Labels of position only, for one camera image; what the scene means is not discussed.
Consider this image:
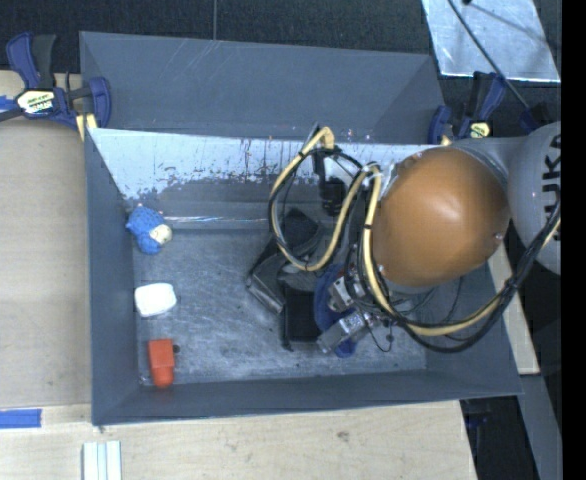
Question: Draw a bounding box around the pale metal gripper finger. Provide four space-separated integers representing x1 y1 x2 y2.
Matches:
327 273 360 313
316 310 375 355

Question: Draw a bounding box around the blue soft thing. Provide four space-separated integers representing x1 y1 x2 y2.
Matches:
313 262 359 360

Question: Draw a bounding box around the black rectangular box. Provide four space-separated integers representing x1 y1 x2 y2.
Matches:
278 286 323 353

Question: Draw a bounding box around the black curved thing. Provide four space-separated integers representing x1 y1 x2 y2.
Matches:
275 207 326 269

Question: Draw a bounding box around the dark grey flat case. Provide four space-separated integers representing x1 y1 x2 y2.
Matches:
244 250 289 315

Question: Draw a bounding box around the grey metal bin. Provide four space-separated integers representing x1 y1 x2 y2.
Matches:
78 31 525 427

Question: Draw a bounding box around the red-orange block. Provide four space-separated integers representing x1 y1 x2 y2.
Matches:
146 338 181 389

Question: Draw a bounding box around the white sponge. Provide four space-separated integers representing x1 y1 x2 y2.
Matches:
133 282 178 318

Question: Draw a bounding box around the blue toy animal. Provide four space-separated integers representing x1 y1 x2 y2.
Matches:
125 205 174 256

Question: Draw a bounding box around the pale wood board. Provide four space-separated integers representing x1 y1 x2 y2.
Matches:
0 121 94 410

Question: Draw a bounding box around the black cylinder on white bracket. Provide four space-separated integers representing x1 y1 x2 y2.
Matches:
313 148 348 217

